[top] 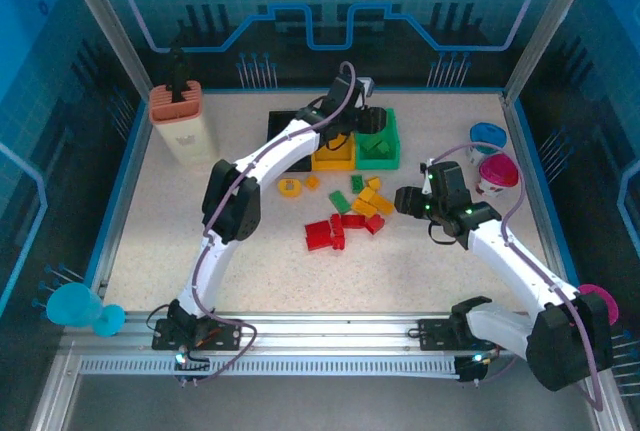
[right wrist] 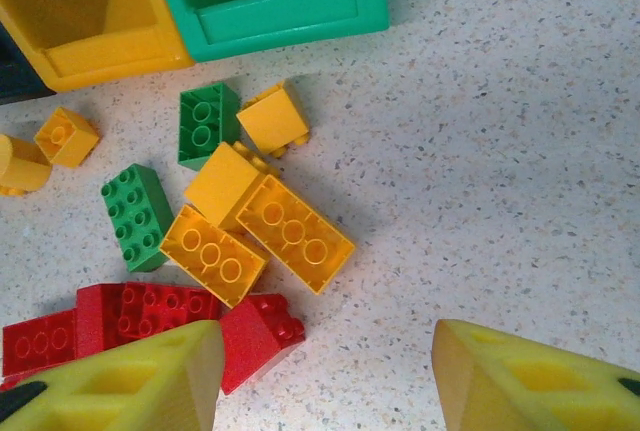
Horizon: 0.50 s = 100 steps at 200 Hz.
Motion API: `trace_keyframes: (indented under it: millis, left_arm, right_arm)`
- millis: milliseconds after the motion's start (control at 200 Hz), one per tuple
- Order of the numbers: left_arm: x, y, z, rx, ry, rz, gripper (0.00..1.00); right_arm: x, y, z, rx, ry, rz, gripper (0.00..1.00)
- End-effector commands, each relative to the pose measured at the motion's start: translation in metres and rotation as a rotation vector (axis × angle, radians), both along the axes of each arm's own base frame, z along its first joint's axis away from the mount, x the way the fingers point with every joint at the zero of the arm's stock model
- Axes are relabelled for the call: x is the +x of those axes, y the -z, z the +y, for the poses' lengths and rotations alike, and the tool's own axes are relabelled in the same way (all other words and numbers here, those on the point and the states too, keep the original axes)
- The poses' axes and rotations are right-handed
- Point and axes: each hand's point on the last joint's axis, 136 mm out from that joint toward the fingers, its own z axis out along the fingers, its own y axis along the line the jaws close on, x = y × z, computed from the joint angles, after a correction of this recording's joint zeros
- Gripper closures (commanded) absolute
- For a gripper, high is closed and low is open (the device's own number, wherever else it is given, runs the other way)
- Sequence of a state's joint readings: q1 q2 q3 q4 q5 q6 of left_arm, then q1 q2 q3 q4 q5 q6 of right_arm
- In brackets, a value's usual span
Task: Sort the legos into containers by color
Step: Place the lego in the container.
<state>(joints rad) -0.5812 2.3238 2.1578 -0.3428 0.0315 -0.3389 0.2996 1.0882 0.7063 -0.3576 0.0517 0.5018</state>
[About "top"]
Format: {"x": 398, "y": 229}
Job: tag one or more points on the green plastic bin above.
{"x": 375, "y": 163}

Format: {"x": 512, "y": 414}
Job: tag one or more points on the red lego brick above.
{"x": 337, "y": 223}
{"x": 339, "y": 242}
{"x": 319, "y": 244}
{"x": 318, "y": 228}
{"x": 353, "y": 221}
{"x": 374, "y": 224}

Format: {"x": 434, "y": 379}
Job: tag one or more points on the yellow plastic bin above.
{"x": 332, "y": 161}

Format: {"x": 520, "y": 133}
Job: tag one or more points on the black plastic bin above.
{"x": 280, "y": 123}

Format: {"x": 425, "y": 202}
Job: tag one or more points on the yellow rounded lego piece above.
{"x": 290, "y": 187}

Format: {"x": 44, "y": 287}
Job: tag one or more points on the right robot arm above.
{"x": 565, "y": 346}

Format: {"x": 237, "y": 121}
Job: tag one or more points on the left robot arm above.
{"x": 235, "y": 201}

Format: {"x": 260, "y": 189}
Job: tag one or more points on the white cup with pink lid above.
{"x": 497, "y": 173}

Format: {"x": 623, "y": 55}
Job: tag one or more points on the white cup with blue lid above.
{"x": 487, "y": 135}

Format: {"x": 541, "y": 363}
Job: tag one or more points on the beige holder with salmon top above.
{"x": 187, "y": 136}

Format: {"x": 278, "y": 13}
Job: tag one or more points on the black controller board with LED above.
{"x": 190, "y": 368}
{"x": 472, "y": 371}

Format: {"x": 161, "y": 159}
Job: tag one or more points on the magenta goblet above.
{"x": 607, "y": 301}

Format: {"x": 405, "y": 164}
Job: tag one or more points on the cyan goblet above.
{"x": 72, "y": 303}

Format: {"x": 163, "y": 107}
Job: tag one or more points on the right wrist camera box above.
{"x": 426, "y": 171}

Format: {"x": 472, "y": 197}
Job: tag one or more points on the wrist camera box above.
{"x": 426, "y": 171}
{"x": 367, "y": 87}

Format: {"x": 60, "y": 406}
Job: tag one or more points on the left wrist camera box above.
{"x": 367, "y": 87}

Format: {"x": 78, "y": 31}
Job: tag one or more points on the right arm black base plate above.
{"x": 435, "y": 333}

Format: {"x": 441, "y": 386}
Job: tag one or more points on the aluminium mounting rail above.
{"x": 325, "y": 333}

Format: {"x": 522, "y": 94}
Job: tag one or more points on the aluminium frame post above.
{"x": 105, "y": 16}
{"x": 554, "y": 16}

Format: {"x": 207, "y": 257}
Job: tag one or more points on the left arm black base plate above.
{"x": 230, "y": 333}

